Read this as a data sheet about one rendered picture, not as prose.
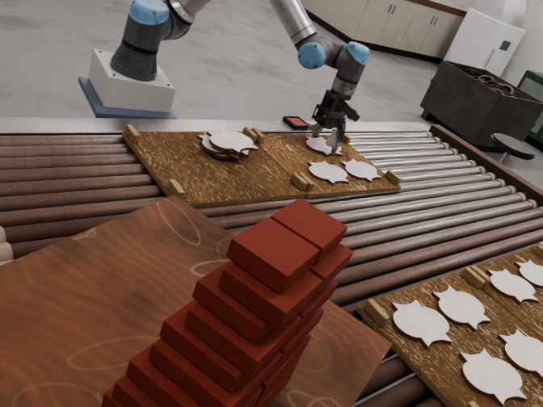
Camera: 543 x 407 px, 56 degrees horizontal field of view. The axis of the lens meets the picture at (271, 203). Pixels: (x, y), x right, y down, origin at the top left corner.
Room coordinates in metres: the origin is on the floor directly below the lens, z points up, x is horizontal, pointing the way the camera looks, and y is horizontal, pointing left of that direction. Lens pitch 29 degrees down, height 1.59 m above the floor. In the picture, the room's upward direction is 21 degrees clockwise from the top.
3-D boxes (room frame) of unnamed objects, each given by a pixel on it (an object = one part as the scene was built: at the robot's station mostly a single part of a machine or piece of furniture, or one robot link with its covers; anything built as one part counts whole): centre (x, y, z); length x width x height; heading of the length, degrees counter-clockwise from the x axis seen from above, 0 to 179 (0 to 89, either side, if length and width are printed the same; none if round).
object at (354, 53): (1.64, -0.08, 1.24); 0.09 x 0.08 x 0.11; 80
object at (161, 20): (1.62, 0.57, 1.13); 0.13 x 0.12 x 0.14; 170
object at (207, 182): (1.27, 0.18, 0.93); 0.41 x 0.35 x 0.02; 136
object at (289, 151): (1.56, -0.11, 0.93); 0.41 x 0.35 x 0.02; 135
